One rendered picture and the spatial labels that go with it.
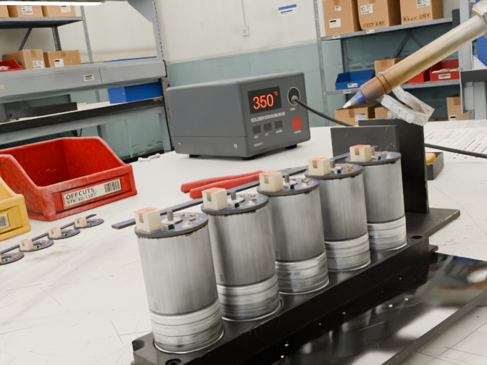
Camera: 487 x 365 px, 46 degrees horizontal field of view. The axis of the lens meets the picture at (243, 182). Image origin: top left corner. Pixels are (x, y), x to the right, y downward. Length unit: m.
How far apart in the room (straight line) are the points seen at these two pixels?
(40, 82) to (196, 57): 3.49
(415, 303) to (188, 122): 0.55
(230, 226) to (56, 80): 2.79
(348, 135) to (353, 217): 0.12
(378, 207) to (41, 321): 0.17
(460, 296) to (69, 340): 0.17
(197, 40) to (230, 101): 5.55
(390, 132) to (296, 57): 5.16
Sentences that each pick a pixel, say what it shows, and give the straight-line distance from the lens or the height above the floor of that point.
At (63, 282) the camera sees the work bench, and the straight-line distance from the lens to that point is 0.36.
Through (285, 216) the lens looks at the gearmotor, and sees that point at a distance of 0.22.
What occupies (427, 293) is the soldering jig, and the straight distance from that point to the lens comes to 0.25.
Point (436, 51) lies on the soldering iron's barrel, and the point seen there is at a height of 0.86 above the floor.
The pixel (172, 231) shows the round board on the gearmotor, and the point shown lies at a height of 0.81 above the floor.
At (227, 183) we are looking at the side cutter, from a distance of 0.53.
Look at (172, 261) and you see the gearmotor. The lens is 0.19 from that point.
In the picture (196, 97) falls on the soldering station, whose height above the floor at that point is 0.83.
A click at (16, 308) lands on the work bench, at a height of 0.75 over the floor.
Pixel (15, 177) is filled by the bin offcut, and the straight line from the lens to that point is 0.56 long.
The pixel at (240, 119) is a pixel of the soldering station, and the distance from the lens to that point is 0.66.
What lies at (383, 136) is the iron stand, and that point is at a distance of 0.35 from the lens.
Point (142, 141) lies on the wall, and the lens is 6.20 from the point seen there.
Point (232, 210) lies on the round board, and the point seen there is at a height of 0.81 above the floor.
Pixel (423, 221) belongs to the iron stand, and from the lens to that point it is 0.37.
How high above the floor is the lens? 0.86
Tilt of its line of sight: 11 degrees down
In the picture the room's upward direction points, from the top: 8 degrees counter-clockwise
